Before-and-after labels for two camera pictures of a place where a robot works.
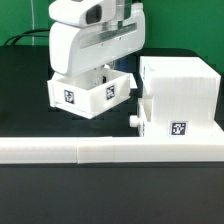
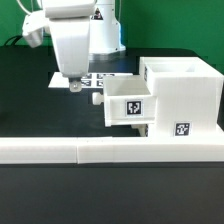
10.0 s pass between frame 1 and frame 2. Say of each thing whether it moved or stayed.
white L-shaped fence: stayed
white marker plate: moved
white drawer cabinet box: stayed
